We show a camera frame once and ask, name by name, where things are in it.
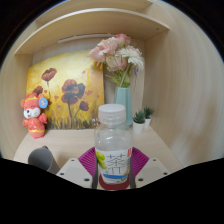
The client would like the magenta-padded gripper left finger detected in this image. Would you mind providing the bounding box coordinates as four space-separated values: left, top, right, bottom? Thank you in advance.
55 147 100 190

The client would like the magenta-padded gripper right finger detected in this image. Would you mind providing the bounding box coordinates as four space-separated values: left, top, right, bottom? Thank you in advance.
128 147 171 190

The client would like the clear plastic drink bottle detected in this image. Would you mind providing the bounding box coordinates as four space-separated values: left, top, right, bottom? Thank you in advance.
93 103 134 185

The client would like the grey plastic cup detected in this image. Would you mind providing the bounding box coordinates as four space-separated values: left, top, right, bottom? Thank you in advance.
27 145 61 175

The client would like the small potted green plant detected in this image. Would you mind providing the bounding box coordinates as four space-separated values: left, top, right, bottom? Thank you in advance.
142 105 156 129
132 110 147 135

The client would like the red plush mouse toy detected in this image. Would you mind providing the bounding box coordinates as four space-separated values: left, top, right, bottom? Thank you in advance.
20 92 50 140

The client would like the pale green ceramic vase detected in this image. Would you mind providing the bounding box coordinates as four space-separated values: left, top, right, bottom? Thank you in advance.
114 86 134 127

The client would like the yellow poppy flower painting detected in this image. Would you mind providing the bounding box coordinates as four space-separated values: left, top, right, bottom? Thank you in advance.
25 49 106 130

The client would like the pink and white flower bouquet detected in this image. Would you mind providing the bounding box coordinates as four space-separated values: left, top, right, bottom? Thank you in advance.
88 33 146 89

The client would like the white light bar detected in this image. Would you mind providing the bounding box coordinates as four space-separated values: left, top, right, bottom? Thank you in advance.
57 32 116 44

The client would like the light wooden wall shelf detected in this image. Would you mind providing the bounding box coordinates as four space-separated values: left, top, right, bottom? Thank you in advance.
13 0 171 56

